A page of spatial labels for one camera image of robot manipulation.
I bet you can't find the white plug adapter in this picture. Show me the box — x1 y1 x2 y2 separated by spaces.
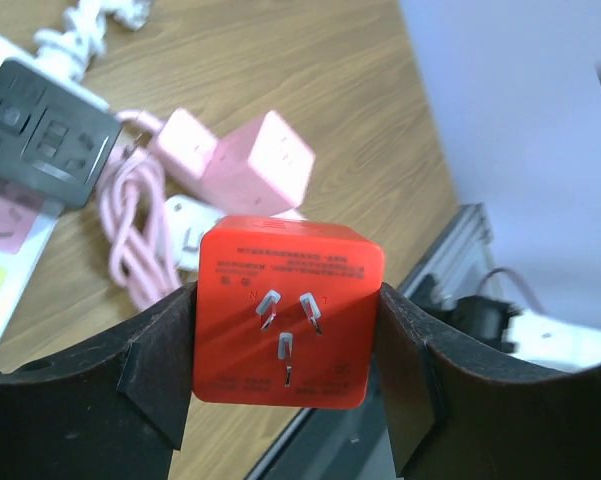
165 194 225 272

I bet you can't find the pink power strip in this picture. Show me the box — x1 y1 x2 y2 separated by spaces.
148 109 315 216

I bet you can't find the red cube socket plug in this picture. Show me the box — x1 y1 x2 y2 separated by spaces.
192 216 385 409

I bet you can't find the white power strip cord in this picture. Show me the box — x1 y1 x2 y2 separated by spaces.
32 0 154 84

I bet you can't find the black cube socket plug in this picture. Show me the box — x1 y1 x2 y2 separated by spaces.
0 58 122 209

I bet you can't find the white multicolour power strip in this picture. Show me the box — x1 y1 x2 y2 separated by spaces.
0 35 112 339

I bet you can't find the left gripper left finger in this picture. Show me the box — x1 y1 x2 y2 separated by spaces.
0 283 196 479

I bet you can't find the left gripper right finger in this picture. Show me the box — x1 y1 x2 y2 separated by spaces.
374 285 601 479

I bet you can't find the pink coiled cable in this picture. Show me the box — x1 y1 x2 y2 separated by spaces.
97 109 191 311

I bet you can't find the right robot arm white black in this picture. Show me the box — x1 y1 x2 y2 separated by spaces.
448 295 601 373

